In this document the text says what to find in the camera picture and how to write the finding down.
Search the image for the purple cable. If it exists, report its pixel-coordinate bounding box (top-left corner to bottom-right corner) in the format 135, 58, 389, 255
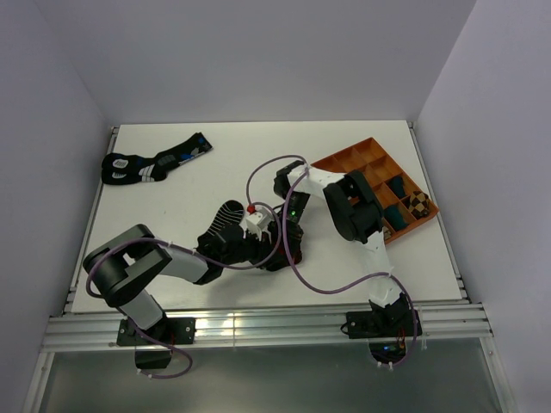
245, 153, 421, 369
85, 201, 288, 379

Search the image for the aluminium frame rail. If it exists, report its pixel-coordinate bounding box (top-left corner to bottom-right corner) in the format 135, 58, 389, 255
22, 120, 519, 412

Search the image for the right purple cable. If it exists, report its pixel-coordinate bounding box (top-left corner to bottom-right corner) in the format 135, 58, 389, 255
245, 153, 421, 369

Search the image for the black blue sport sock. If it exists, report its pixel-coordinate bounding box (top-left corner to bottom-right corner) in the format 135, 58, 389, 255
101, 133, 213, 186

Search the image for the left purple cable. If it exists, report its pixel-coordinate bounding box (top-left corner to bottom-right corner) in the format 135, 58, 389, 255
85, 201, 288, 379

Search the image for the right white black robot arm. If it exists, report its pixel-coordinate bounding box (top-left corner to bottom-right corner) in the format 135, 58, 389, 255
274, 160, 421, 337

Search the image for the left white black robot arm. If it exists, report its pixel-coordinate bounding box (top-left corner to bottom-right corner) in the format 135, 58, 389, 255
83, 224, 288, 343

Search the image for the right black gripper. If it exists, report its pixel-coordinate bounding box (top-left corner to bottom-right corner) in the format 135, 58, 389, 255
268, 191, 310, 262

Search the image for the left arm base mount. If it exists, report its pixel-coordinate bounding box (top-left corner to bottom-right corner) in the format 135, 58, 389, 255
116, 317, 195, 347

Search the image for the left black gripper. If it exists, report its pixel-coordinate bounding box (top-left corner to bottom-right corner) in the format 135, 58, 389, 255
221, 227, 282, 269

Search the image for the black white striped sock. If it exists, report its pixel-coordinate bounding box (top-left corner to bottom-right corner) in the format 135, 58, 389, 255
196, 200, 245, 254

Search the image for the brown argyle rolled sock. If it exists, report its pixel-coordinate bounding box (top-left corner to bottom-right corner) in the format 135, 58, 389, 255
383, 226, 392, 241
406, 191, 430, 219

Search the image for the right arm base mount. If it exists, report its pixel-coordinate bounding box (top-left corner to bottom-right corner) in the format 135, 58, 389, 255
340, 311, 423, 339

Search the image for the dark teal rolled sock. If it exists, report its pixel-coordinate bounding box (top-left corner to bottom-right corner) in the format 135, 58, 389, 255
387, 176, 406, 199

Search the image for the orange compartment tray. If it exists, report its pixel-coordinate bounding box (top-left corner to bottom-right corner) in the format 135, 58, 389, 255
313, 138, 439, 244

